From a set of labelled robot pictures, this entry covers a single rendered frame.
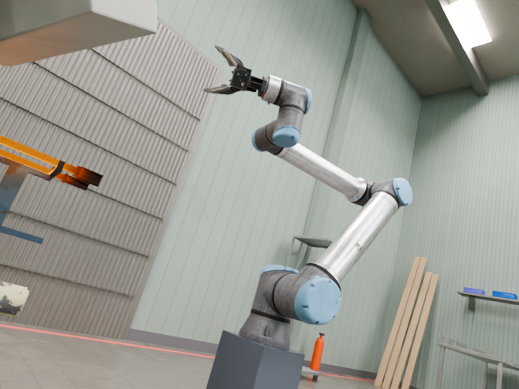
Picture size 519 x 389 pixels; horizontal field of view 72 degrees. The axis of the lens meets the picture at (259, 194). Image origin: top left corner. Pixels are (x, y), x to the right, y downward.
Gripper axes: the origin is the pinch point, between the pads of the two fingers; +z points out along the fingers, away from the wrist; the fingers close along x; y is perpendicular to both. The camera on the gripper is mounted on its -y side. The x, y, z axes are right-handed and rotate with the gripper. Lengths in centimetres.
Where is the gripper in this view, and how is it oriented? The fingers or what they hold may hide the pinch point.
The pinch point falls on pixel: (208, 68)
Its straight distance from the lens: 130.4
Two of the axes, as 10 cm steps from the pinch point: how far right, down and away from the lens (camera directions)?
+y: 1.5, 2.5, -9.6
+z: -9.4, -2.6, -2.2
